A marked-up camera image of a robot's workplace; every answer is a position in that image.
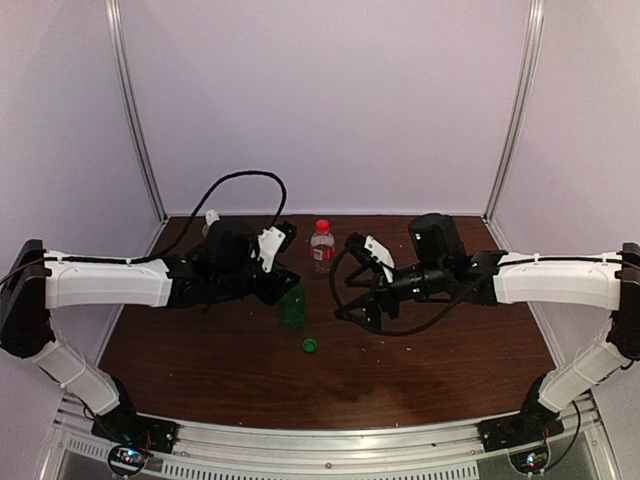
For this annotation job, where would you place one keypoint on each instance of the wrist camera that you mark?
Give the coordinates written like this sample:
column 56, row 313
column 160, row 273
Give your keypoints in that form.
column 371, row 254
column 273, row 241

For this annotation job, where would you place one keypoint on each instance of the right aluminium frame post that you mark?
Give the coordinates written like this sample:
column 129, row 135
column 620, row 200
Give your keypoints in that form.
column 527, row 70

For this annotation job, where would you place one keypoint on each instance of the clear bottle red label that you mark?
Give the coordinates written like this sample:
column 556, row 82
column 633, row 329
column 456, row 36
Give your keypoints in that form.
column 322, row 251

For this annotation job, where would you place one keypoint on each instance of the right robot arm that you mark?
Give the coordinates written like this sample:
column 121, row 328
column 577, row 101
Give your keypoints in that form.
column 444, row 272

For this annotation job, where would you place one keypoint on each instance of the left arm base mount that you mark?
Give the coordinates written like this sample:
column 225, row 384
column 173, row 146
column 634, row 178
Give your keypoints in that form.
column 126, row 426

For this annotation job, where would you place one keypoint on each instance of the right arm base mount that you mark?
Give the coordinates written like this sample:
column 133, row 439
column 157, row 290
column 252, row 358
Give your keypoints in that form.
column 533, row 423

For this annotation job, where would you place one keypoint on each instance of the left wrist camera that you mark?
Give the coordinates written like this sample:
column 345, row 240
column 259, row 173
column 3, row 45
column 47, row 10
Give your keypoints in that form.
column 273, row 241

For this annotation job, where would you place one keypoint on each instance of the clear bottle white cap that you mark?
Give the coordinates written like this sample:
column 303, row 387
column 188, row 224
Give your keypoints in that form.
column 211, row 217

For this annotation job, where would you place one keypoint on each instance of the aluminium front rail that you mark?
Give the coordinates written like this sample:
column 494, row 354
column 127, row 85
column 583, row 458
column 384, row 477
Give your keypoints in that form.
column 202, row 451

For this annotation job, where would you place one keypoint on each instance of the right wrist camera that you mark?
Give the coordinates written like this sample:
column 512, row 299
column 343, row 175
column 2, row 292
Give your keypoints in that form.
column 371, row 254

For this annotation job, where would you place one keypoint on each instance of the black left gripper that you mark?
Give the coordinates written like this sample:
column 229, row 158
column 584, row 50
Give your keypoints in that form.
column 272, row 293

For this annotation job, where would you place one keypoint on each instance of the green bottle cap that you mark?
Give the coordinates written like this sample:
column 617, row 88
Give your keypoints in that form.
column 310, row 345

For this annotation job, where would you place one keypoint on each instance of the aluminium frame post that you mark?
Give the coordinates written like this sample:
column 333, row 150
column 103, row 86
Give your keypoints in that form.
column 132, row 115
column 527, row 70

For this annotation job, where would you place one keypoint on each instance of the green plastic bottle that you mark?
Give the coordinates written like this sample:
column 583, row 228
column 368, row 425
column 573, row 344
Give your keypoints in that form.
column 293, row 309

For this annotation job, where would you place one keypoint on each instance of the red bottle cap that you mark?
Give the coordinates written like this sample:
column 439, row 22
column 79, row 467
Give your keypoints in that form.
column 322, row 226

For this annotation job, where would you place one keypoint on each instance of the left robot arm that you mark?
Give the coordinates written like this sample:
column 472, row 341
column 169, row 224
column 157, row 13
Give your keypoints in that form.
column 232, row 263

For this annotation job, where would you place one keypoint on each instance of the left aluminium frame post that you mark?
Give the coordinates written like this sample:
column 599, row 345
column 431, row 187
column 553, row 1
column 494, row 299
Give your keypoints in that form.
column 132, row 115

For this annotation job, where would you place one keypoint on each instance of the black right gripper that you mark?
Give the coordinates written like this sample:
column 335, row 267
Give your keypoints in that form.
column 381, row 291

